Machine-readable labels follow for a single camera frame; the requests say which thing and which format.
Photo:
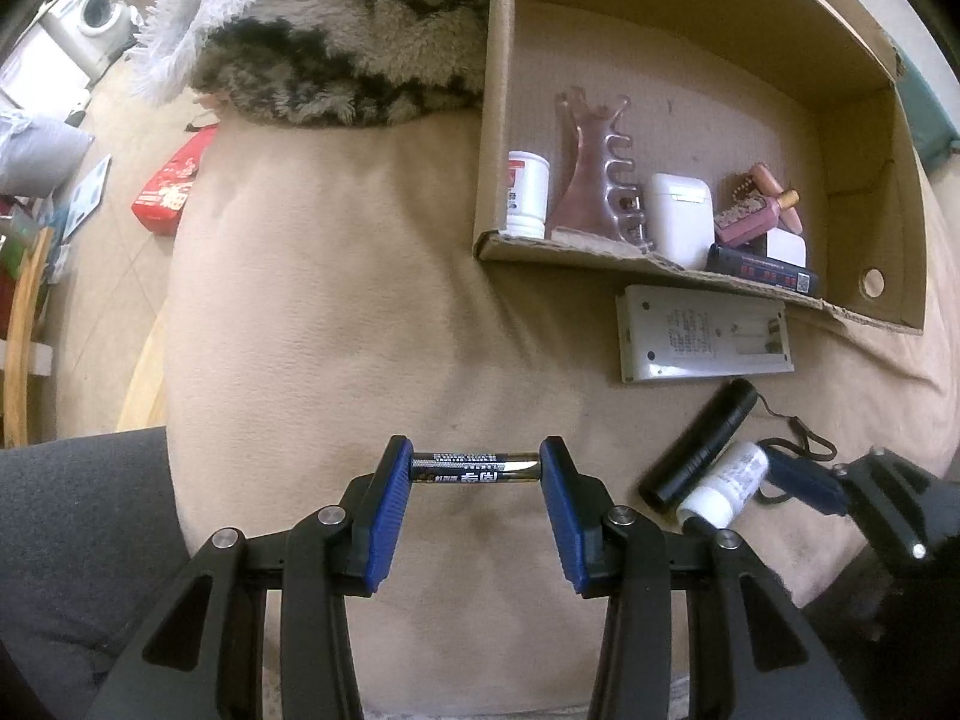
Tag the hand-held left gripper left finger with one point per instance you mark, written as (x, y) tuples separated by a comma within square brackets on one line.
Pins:
[(390, 510)]

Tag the pink translucent hair claw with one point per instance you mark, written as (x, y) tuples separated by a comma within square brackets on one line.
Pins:
[(592, 180)]

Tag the person's grey trouser leg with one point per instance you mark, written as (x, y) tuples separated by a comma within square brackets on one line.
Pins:
[(75, 540)]

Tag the black and gold battery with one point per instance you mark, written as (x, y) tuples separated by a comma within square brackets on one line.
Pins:
[(472, 467)]

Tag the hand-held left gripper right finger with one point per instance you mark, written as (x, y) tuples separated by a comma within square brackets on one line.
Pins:
[(559, 510)]

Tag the white remote control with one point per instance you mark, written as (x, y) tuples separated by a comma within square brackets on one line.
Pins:
[(697, 334)]

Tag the white earbuds case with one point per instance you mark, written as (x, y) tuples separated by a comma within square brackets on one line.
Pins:
[(675, 225)]

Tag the pale blue booklet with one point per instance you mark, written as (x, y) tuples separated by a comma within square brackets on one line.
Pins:
[(86, 195)]

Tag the red packet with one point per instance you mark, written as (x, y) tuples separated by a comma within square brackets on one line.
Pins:
[(169, 187)]

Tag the white red-label pill bottle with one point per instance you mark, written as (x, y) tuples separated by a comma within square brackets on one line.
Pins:
[(527, 195)]

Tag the teal cushion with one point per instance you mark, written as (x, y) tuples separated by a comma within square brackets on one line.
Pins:
[(930, 120)]

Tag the small plain white bottle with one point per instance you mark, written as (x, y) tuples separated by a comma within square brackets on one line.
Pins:
[(731, 480)]

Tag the cardboard box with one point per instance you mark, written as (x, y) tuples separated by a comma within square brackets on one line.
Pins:
[(675, 52)]

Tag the pink tube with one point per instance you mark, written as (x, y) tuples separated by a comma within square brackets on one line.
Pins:
[(769, 178)]

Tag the white washing machine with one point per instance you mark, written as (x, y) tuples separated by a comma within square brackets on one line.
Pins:
[(94, 11)]

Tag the fuzzy grey patterned blanket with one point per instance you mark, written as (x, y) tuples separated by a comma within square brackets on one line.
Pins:
[(337, 30)]

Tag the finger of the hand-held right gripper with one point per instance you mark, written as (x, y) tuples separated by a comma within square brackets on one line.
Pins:
[(802, 476)]

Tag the grey cloth bundle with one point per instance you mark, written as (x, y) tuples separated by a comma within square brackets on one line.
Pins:
[(37, 150)]

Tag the beige plush blanket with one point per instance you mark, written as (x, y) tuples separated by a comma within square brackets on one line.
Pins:
[(300, 277)]

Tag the dark blue rectangular pack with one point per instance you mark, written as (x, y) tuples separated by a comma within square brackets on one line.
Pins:
[(757, 268)]

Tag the wooden chair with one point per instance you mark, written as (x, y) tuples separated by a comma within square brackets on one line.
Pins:
[(22, 315)]

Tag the white charger plug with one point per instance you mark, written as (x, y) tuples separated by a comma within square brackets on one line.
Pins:
[(787, 247)]

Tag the pink glitter perfume bottle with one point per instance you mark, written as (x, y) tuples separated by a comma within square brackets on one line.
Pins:
[(742, 221)]

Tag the wooden bed frame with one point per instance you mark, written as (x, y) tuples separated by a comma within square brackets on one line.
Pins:
[(146, 382)]

